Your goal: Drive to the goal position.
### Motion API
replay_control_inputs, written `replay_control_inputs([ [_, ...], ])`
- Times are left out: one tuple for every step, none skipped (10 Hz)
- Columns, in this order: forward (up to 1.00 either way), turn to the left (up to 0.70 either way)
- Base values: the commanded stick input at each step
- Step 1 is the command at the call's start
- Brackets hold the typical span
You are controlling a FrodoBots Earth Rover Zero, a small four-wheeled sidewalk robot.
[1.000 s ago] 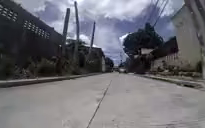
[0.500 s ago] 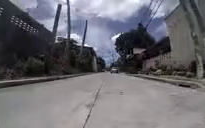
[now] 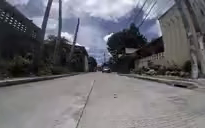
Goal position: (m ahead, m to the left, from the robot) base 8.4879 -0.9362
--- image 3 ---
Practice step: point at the car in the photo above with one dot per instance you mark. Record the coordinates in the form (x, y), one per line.
(106, 70)

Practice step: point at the pale fence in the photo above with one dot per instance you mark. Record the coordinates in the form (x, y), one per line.
(150, 60)

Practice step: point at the large dark tree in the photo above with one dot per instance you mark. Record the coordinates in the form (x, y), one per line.
(125, 40)

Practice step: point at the tall pale building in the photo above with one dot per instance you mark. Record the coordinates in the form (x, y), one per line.
(173, 40)

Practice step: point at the grey pavement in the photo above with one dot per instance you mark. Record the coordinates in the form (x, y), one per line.
(190, 82)

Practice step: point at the grey kerb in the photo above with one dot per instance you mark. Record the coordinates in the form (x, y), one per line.
(26, 80)

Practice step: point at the pale leaning tree trunk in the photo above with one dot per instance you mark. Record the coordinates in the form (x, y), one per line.
(192, 50)

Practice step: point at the small dark building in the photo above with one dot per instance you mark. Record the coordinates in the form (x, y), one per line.
(126, 61)

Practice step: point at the grey concrete road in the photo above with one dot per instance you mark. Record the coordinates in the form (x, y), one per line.
(123, 100)

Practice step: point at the utility pole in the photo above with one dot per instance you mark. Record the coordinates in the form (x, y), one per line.
(75, 36)
(45, 23)
(60, 20)

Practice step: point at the dark building with lattice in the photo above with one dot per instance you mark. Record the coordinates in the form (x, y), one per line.
(10, 36)

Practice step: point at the row of bushes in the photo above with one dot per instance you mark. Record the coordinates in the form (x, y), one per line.
(163, 70)
(20, 66)

